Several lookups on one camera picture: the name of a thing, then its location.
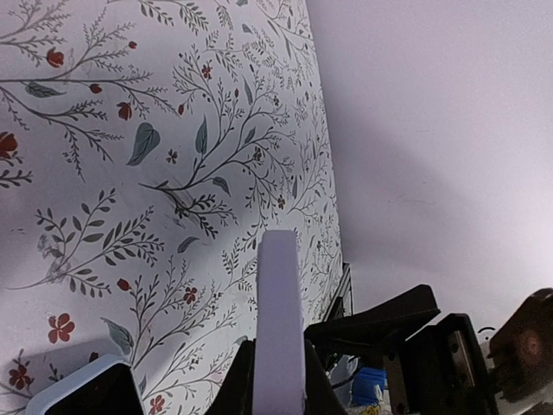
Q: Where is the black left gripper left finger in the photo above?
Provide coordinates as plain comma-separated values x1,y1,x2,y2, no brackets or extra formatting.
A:
211,341,256,415

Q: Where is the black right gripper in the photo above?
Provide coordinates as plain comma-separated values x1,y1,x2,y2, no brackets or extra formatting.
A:
304,284,552,414

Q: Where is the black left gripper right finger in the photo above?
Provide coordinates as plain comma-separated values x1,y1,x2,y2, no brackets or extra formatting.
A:
304,340,346,415

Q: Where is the lilac silicone phone case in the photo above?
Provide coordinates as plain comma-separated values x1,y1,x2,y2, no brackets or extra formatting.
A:
252,230,306,414

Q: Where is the black phone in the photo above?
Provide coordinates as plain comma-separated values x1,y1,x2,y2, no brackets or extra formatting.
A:
25,354,145,414

